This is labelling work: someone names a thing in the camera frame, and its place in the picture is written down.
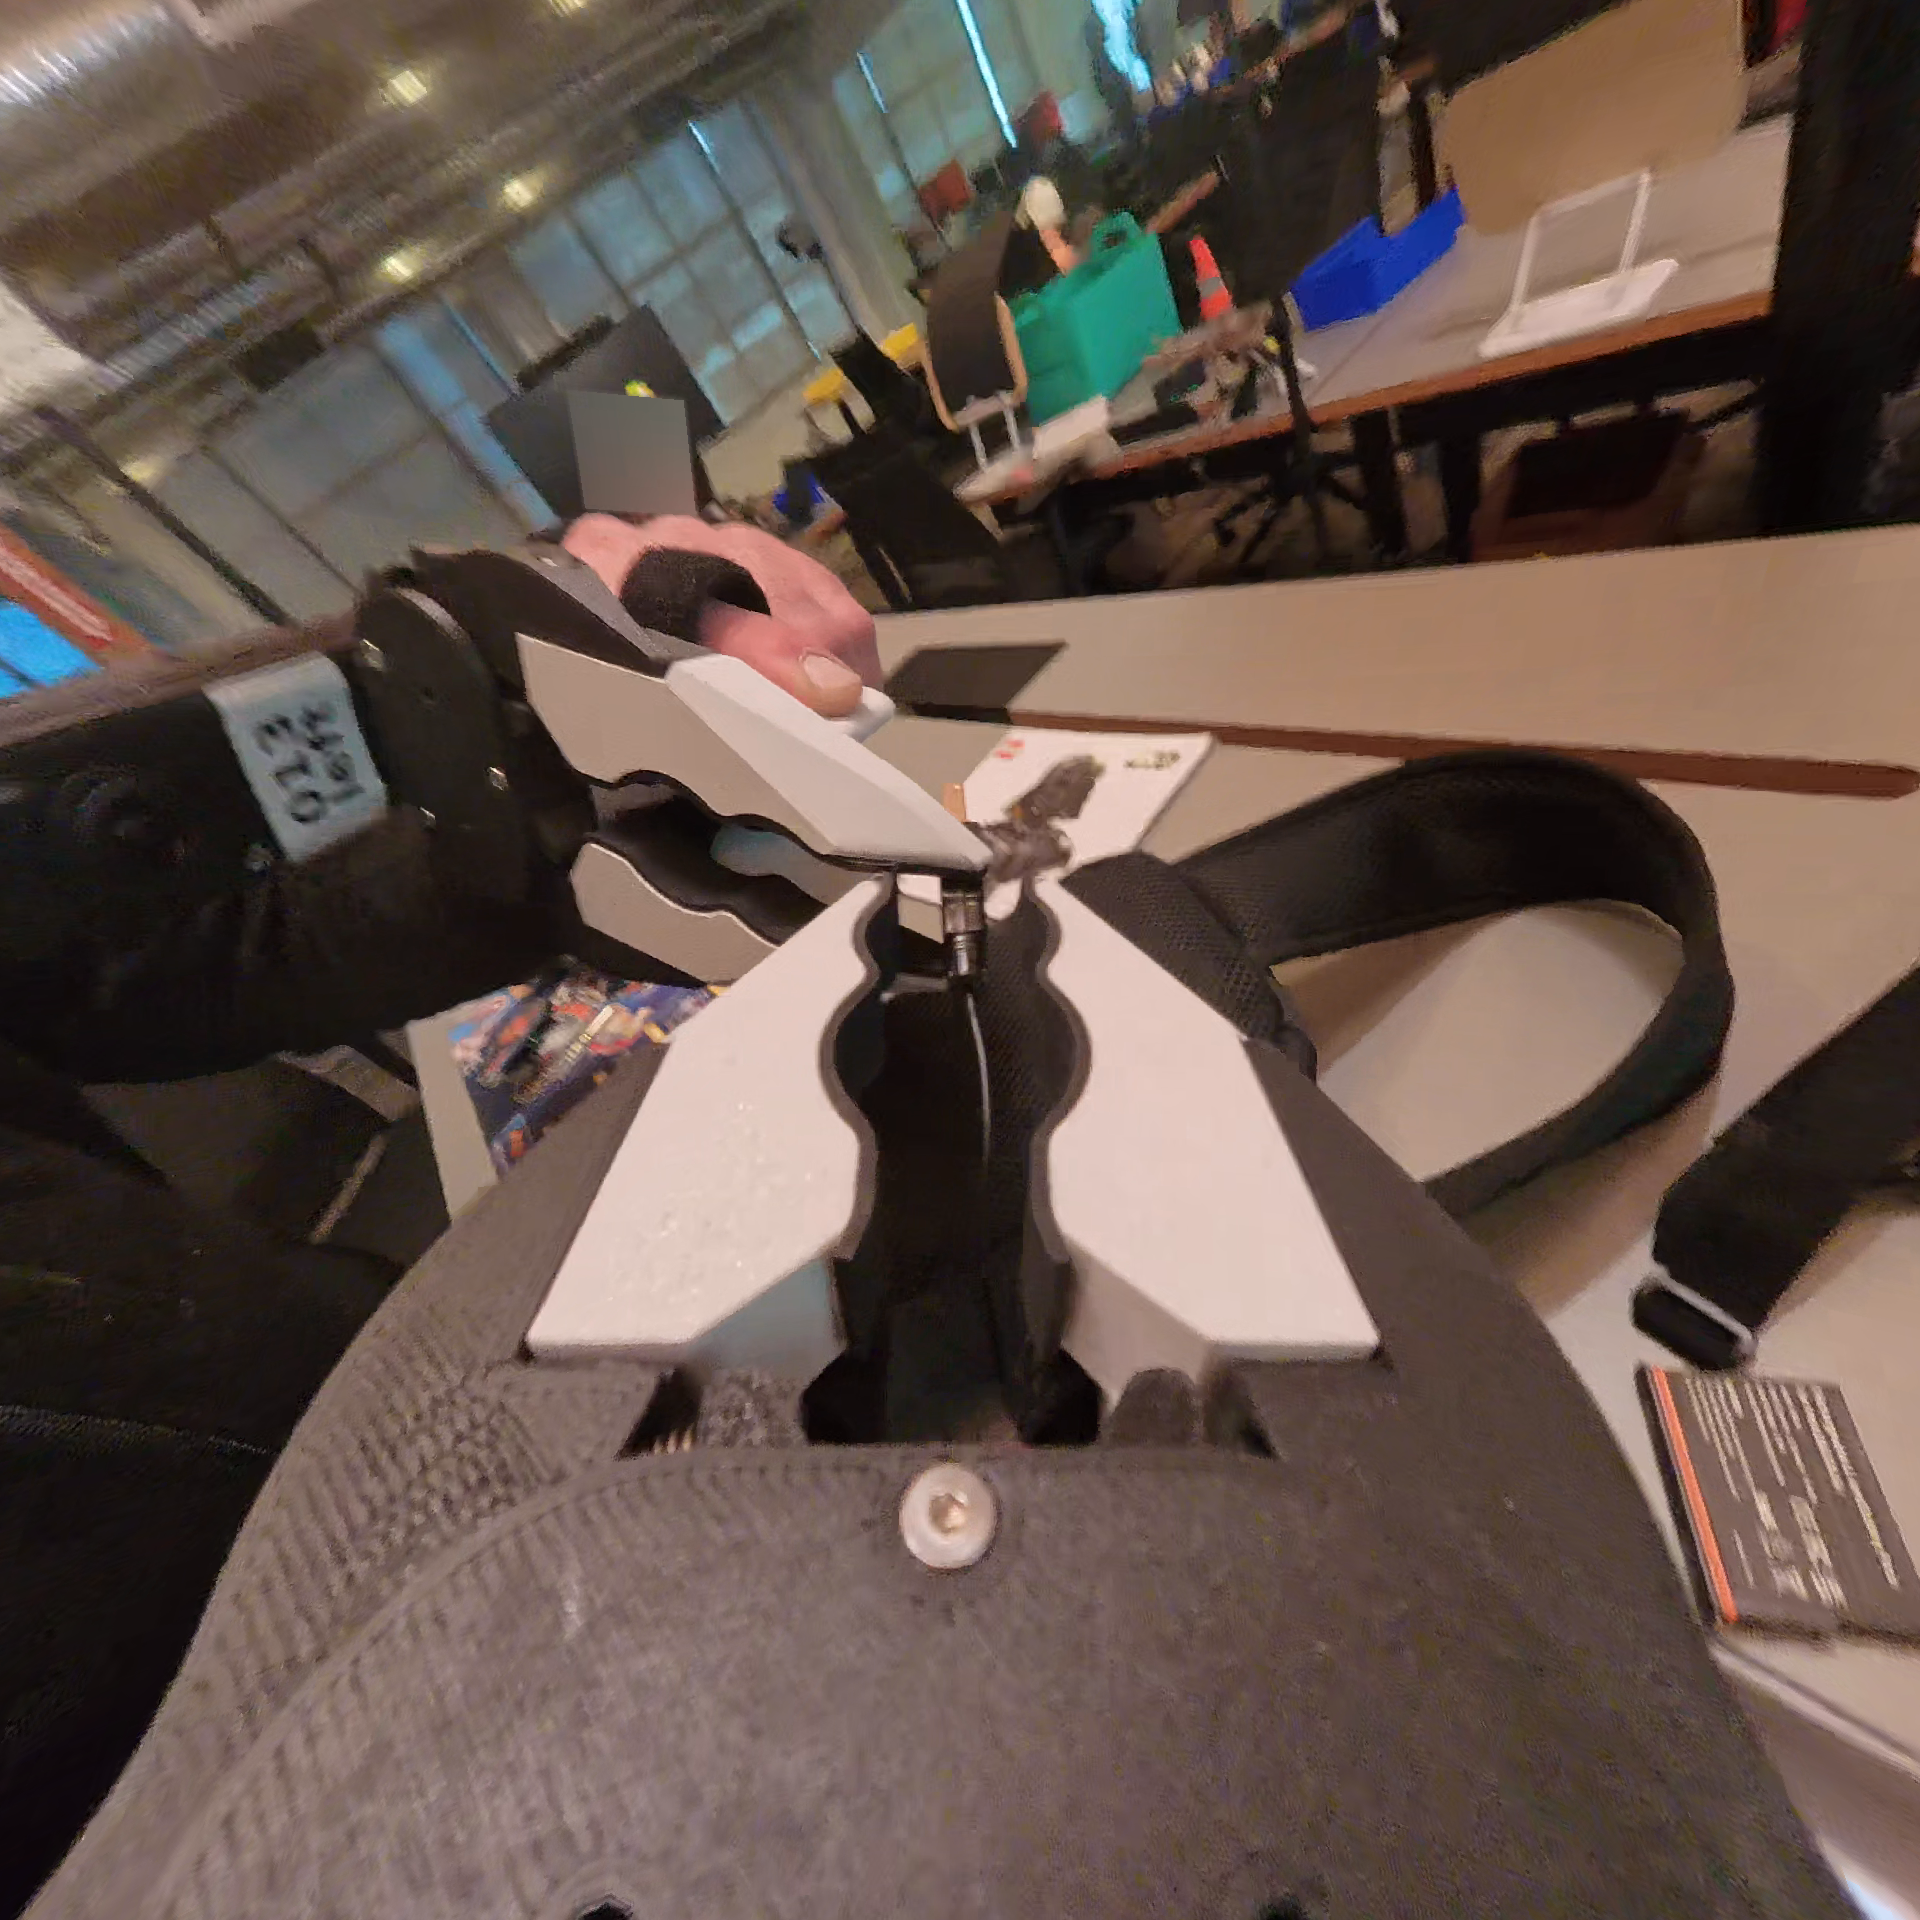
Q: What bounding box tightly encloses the green fabric bag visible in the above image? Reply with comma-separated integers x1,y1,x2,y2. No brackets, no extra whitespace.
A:
1008,213,1187,425

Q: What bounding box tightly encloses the black stand pole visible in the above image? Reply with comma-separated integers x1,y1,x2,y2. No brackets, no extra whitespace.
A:
1762,0,1920,535

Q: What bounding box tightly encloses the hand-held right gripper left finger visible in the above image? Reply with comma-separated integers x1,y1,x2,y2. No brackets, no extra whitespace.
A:
522,880,904,1395

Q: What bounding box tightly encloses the beige board panel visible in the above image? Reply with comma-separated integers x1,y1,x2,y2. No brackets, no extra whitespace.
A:
1437,0,1748,240

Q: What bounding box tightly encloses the black orange camera battery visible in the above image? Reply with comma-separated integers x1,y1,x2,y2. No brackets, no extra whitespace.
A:
1635,1362,1920,1641

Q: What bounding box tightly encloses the black wooden chair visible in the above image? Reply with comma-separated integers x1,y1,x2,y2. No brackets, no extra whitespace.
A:
918,287,1037,460

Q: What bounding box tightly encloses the person's left hand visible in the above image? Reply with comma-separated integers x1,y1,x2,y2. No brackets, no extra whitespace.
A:
563,512,886,720

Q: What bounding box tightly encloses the blue plastic bin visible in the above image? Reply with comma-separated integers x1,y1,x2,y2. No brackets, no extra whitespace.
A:
1290,188,1465,331

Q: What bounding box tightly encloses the person's left forearm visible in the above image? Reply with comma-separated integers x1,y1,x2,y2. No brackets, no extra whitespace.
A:
0,691,601,1081

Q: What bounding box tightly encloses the black strap with buckle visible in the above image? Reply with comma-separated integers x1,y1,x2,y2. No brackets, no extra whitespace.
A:
1633,976,1920,1369

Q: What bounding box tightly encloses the white instruction booklet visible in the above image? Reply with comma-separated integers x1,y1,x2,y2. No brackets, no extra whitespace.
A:
960,732,1214,873

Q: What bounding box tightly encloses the blue robot kit box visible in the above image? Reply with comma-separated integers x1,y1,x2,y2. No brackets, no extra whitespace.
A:
451,967,722,1187

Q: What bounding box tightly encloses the white document stand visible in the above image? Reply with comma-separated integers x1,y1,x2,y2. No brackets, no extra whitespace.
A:
1476,168,1682,361

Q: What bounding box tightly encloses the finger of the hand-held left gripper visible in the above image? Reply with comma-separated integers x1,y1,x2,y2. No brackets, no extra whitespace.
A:
569,837,841,987
517,633,997,880

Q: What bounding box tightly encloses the black charging cable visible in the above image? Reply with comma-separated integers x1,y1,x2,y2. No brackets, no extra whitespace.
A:
938,873,1004,1187

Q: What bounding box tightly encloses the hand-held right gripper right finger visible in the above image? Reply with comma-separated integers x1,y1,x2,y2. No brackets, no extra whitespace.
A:
1026,871,1384,1409

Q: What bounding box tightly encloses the black backpack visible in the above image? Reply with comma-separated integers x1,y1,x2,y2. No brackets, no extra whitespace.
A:
1050,749,1741,1221

